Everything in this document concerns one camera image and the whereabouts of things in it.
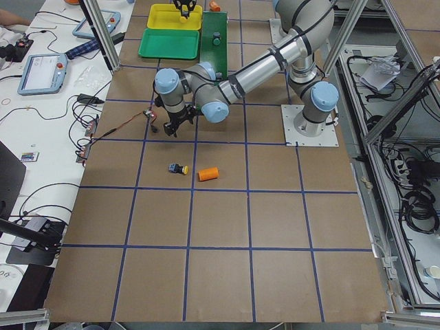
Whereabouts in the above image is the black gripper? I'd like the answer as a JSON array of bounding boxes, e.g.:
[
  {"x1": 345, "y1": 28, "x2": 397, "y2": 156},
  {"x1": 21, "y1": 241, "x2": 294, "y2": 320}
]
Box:
[
  {"x1": 163, "y1": 104, "x2": 203, "y2": 138},
  {"x1": 173, "y1": 0, "x2": 196, "y2": 12}
]

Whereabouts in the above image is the yellow push button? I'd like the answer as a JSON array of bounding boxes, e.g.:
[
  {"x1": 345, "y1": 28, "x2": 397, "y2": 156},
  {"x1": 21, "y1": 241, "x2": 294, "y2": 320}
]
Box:
[
  {"x1": 179, "y1": 12, "x2": 189, "y2": 23},
  {"x1": 168, "y1": 163, "x2": 188, "y2": 175}
]

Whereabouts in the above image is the orange cylinder labelled 4680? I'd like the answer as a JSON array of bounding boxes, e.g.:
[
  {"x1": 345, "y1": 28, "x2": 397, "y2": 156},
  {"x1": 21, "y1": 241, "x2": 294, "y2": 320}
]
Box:
[{"x1": 209, "y1": 0, "x2": 221, "y2": 12}]

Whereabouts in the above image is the green push button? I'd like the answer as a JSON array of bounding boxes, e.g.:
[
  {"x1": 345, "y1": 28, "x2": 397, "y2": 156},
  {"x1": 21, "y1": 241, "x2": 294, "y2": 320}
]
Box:
[{"x1": 212, "y1": 32, "x2": 221, "y2": 46}]

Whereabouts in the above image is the plain orange cylinder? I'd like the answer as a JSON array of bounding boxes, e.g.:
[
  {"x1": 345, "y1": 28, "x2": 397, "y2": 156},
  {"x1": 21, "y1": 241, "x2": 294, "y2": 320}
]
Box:
[{"x1": 197, "y1": 167, "x2": 219, "y2": 182}]

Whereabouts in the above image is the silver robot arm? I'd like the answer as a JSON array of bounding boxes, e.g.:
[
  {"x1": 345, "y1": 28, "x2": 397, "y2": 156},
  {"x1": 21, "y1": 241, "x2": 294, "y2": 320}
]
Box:
[{"x1": 154, "y1": 1, "x2": 335, "y2": 135}]

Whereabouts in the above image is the small controller circuit board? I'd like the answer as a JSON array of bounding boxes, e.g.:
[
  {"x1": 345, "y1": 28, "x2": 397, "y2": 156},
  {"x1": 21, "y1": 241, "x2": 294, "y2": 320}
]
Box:
[{"x1": 143, "y1": 110, "x2": 157, "y2": 122}]

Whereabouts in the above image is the green conveyor belt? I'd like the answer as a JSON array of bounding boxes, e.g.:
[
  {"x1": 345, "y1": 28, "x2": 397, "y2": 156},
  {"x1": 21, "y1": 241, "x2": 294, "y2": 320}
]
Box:
[{"x1": 198, "y1": 11, "x2": 228, "y2": 83}]

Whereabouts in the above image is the yellow tray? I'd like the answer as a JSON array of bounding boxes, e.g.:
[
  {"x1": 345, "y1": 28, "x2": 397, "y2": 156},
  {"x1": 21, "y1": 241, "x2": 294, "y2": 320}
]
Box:
[{"x1": 146, "y1": 3, "x2": 203, "y2": 30}]

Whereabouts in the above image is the green tray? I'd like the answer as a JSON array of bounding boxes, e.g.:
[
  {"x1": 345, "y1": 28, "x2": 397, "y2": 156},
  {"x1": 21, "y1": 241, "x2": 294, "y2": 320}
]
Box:
[{"x1": 138, "y1": 28, "x2": 199, "y2": 60}]

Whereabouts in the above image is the blue teach pendant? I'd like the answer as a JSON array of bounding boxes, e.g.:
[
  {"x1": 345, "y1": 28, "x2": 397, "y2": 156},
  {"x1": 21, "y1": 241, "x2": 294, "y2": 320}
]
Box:
[
  {"x1": 71, "y1": 10, "x2": 122, "y2": 39},
  {"x1": 17, "y1": 54, "x2": 68, "y2": 96}
]

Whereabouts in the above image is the black power adapter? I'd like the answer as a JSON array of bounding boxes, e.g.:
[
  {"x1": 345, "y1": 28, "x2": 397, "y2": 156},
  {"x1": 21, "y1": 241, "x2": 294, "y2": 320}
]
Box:
[{"x1": 76, "y1": 93, "x2": 105, "y2": 105}]

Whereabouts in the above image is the blue plaid umbrella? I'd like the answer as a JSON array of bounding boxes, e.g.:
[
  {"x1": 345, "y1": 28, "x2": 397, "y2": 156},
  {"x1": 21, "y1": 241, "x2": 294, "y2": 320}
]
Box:
[{"x1": 65, "y1": 39, "x2": 100, "y2": 60}]

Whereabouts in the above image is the red black wire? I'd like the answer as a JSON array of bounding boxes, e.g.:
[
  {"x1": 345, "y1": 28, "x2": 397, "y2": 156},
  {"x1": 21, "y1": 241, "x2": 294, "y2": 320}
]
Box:
[{"x1": 91, "y1": 104, "x2": 162, "y2": 142}]

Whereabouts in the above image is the aluminium frame post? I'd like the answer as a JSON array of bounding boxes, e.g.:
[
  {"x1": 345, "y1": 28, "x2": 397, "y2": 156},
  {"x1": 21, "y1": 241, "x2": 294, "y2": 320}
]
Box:
[{"x1": 79, "y1": 0, "x2": 120, "y2": 73}]

